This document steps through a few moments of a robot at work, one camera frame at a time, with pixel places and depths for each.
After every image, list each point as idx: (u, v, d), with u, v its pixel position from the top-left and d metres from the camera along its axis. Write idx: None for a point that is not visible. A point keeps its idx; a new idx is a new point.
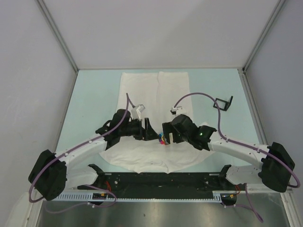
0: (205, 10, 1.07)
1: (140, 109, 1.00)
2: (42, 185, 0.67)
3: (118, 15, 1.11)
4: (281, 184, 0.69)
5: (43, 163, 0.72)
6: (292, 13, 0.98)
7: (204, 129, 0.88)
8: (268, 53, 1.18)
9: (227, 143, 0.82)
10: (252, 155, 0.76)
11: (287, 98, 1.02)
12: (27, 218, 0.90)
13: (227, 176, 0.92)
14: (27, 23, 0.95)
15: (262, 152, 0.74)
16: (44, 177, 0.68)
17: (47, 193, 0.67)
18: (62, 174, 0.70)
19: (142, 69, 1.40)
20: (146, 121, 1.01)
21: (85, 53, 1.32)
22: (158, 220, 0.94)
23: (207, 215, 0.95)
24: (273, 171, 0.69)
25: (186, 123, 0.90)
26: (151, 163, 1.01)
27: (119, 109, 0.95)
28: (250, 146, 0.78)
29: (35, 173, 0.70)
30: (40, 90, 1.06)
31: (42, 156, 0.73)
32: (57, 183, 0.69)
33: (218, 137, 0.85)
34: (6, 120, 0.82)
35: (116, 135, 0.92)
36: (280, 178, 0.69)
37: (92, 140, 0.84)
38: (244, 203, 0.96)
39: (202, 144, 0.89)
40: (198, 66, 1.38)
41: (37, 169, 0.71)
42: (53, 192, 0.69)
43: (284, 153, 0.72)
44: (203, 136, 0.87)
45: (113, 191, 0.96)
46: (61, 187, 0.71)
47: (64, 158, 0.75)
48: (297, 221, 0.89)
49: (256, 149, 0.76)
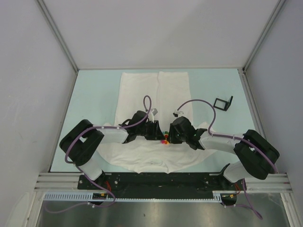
0: (206, 9, 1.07)
1: (154, 111, 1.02)
2: (75, 152, 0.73)
3: (119, 15, 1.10)
4: (260, 168, 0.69)
5: (79, 131, 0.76)
6: (292, 13, 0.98)
7: (199, 132, 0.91)
8: (267, 53, 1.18)
9: (212, 138, 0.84)
10: (229, 143, 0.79)
11: (287, 99, 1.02)
12: (27, 218, 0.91)
13: (224, 173, 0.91)
14: (26, 23, 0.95)
15: (236, 138, 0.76)
16: (78, 144, 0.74)
17: (76, 158, 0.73)
18: (96, 143, 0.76)
19: (143, 69, 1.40)
20: (157, 123, 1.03)
21: (86, 53, 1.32)
22: (157, 220, 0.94)
23: (207, 215, 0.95)
24: (248, 154, 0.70)
25: (183, 124, 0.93)
26: (151, 163, 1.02)
27: (139, 110, 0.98)
28: (227, 135, 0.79)
29: (72, 136, 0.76)
30: (41, 89, 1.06)
31: (81, 123, 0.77)
32: (89, 151, 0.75)
33: (207, 134, 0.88)
34: (6, 119, 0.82)
35: (133, 133, 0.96)
36: (256, 162, 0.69)
37: (120, 127, 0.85)
38: (244, 203, 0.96)
39: (197, 144, 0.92)
40: (198, 66, 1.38)
41: (73, 133, 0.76)
42: (82, 159, 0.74)
43: (258, 138, 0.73)
44: (197, 136, 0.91)
45: (113, 191, 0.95)
46: (89, 157, 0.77)
47: (100, 128, 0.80)
48: (297, 221, 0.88)
49: (231, 137, 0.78)
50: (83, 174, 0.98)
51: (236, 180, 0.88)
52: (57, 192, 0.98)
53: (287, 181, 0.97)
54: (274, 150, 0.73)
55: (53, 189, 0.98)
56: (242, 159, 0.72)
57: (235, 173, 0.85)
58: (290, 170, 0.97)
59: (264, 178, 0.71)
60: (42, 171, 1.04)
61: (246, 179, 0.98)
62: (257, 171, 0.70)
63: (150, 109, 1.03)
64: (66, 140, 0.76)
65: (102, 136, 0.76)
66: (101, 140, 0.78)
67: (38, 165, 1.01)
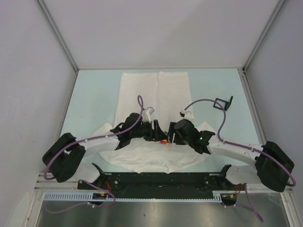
0: (205, 9, 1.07)
1: (149, 110, 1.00)
2: (57, 167, 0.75)
3: (119, 14, 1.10)
4: (279, 181, 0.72)
5: (61, 145, 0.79)
6: (292, 12, 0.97)
7: (205, 135, 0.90)
8: (267, 53, 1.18)
9: (224, 145, 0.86)
10: (247, 154, 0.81)
11: (287, 99, 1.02)
12: (27, 218, 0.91)
13: (227, 176, 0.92)
14: (26, 23, 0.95)
15: (256, 150, 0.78)
16: (60, 159, 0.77)
17: (58, 174, 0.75)
18: (77, 158, 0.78)
19: (143, 69, 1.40)
20: (155, 122, 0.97)
21: (86, 53, 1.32)
22: (157, 220, 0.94)
23: (207, 215, 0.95)
24: (267, 169, 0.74)
25: (187, 127, 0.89)
26: (151, 163, 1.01)
27: (132, 114, 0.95)
28: (245, 146, 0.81)
29: (53, 152, 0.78)
30: (41, 89, 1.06)
31: (62, 138, 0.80)
32: (70, 166, 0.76)
33: (216, 140, 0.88)
34: (6, 119, 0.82)
35: (126, 138, 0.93)
36: (275, 176, 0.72)
37: (108, 136, 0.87)
38: (244, 203, 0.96)
39: (203, 148, 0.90)
40: (198, 67, 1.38)
41: (54, 148, 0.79)
42: (64, 174, 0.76)
43: (277, 151, 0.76)
44: (204, 140, 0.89)
45: (113, 191, 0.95)
46: (72, 173, 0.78)
47: (83, 142, 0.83)
48: (297, 221, 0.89)
49: (250, 149, 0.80)
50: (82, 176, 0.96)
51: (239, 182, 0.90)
52: (57, 192, 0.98)
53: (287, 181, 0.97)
54: (291, 162, 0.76)
55: (53, 189, 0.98)
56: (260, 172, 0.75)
57: (243, 177, 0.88)
58: None
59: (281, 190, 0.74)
60: (42, 171, 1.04)
61: None
62: (275, 185, 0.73)
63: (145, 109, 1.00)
64: (48, 155, 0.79)
65: (83, 151, 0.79)
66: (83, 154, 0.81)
67: (38, 165, 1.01)
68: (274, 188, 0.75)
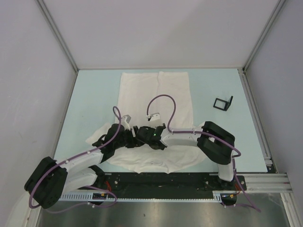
0: (205, 9, 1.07)
1: (127, 118, 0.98)
2: (40, 195, 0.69)
3: (119, 14, 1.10)
4: (223, 156, 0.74)
5: (42, 171, 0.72)
6: (292, 12, 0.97)
7: (158, 131, 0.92)
8: (267, 53, 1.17)
9: (173, 135, 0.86)
10: (191, 138, 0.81)
11: (286, 98, 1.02)
12: (27, 218, 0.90)
13: (220, 175, 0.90)
14: (26, 23, 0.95)
15: (198, 132, 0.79)
16: (42, 186, 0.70)
17: (43, 201, 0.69)
18: (61, 181, 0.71)
19: (143, 69, 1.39)
20: (136, 128, 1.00)
21: (85, 53, 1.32)
22: (158, 220, 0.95)
23: (207, 215, 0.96)
24: (209, 147, 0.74)
25: (141, 131, 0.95)
26: (151, 163, 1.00)
27: (113, 125, 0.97)
28: (188, 131, 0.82)
29: (33, 179, 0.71)
30: (40, 89, 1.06)
31: (42, 163, 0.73)
32: (54, 192, 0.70)
33: (166, 133, 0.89)
34: (6, 120, 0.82)
35: (111, 149, 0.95)
36: (220, 152, 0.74)
37: (90, 151, 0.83)
38: (243, 202, 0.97)
39: (158, 144, 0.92)
40: (198, 67, 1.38)
41: (35, 175, 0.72)
42: (49, 200, 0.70)
43: (216, 127, 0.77)
44: (157, 136, 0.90)
45: (113, 191, 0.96)
46: (57, 196, 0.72)
47: (64, 164, 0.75)
48: (297, 221, 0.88)
49: (192, 132, 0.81)
50: (77, 187, 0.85)
51: (232, 175, 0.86)
52: None
53: (287, 180, 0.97)
54: (231, 135, 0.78)
55: None
56: (206, 151, 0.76)
57: (225, 170, 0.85)
58: (289, 170, 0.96)
59: (228, 162, 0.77)
60: None
61: (246, 179, 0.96)
62: (222, 160, 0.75)
63: (123, 117, 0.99)
64: (29, 183, 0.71)
65: (65, 174, 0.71)
66: (66, 177, 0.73)
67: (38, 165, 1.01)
68: (221, 163, 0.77)
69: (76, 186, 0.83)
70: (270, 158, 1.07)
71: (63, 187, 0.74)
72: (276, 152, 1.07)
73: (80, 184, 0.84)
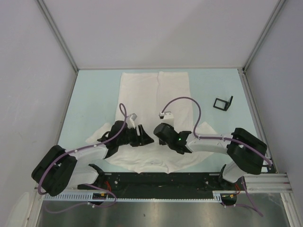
0: (205, 9, 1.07)
1: (132, 117, 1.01)
2: (49, 181, 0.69)
3: (119, 14, 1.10)
4: (253, 164, 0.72)
5: (51, 159, 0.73)
6: (292, 12, 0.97)
7: (183, 135, 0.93)
8: (266, 53, 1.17)
9: (200, 140, 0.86)
10: (220, 144, 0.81)
11: (286, 98, 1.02)
12: (27, 218, 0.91)
13: (223, 175, 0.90)
14: (26, 23, 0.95)
15: (227, 139, 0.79)
16: (51, 172, 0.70)
17: (51, 187, 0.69)
18: (70, 169, 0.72)
19: (143, 69, 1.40)
20: (140, 127, 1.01)
21: (86, 53, 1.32)
22: (158, 220, 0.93)
23: (207, 215, 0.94)
24: (239, 153, 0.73)
25: (166, 131, 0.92)
26: (151, 163, 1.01)
27: (117, 121, 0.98)
28: (216, 137, 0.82)
29: (42, 166, 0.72)
30: (40, 89, 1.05)
31: (52, 150, 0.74)
32: (63, 178, 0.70)
33: (192, 137, 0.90)
34: (6, 120, 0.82)
35: (114, 146, 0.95)
36: (250, 159, 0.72)
37: (97, 144, 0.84)
38: (243, 202, 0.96)
39: (183, 148, 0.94)
40: (198, 66, 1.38)
41: (43, 162, 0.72)
42: (57, 187, 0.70)
43: (246, 135, 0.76)
44: (182, 141, 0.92)
45: (113, 191, 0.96)
46: (65, 184, 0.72)
47: (73, 153, 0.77)
48: (297, 221, 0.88)
49: (221, 138, 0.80)
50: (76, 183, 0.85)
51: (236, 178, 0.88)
52: None
53: (287, 180, 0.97)
54: (264, 143, 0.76)
55: None
56: (235, 158, 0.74)
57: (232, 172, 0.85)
58: (289, 170, 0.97)
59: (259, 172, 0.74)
60: None
61: (246, 179, 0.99)
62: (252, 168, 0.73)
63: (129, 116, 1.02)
64: (36, 171, 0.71)
65: (75, 161, 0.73)
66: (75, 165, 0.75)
67: None
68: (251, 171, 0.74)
69: (76, 181, 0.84)
70: (269, 158, 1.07)
71: (70, 177, 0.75)
72: (275, 152, 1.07)
73: (81, 180, 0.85)
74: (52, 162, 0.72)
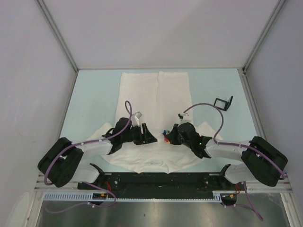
0: (206, 9, 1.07)
1: (138, 115, 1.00)
2: (55, 172, 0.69)
3: (119, 14, 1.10)
4: (269, 174, 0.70)
5: (57, 151, 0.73)
6: (292, 12, 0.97)
7: (205, 140, 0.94)
8: (266, 53, 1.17)
9: (218, 145, 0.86)
10: (236, 151, 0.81)
11: (286, 98, 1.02)
12: (27, 218, 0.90)
13: (225, 174, 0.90)
14: (26, 23, 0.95)
15: (244, 146, 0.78)
16: (57, 164, 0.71)
17: (57, 178, 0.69)
18: (76, 161, 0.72)
19: (143, 69, 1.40)
20: (144, 126, 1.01)
21: (86, 53, 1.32)
22: (158, 220, 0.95)
23: (207, 215, 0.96)
24: (255, 161, 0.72)
25: (190, 133, 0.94)
26: (151, 163, 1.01)
27: (122, 118, 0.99)
28: (233, 144, 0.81)
29: (49, 157, 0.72)
30: (40, 88, 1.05)
31: (58, 142, 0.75)
32: (68, 170, 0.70)
33: (211, 142, 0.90)
34: (6, 120, 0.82)
35: (119, 142, 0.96)
36: (266, 169, 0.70)
37: (102, 139, 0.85)
38: (244, 203, 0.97)
39: (202, 153, 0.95)
40: (198, 66, 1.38)
41: (50, 153, 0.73)
42: (62, 179, 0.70)
43: (264, 144, 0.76)
44: (202, 145, 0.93)
45: (113, 191, 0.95)
46: (71, 176, 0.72)
47: (79, 145, 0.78)
48: (297, 221, 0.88)
49: (238, 145, 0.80)
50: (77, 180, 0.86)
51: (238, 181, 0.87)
52: (57, 192, 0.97)
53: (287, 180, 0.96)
54: (283, 156, 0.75)
55: (53, 189, 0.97)
56: (249, 165, 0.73)
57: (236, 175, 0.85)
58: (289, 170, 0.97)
59: (274, 184, 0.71)
60: None
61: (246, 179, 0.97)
62: (267, 178, 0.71)
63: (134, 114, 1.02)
64: (43, 162, 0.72)
65: (81, 153, 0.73)
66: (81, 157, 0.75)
67: None
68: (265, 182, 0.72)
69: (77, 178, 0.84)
70: None
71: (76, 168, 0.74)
72: None
73: (82, 178, 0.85)
74: (58, 153, 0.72)
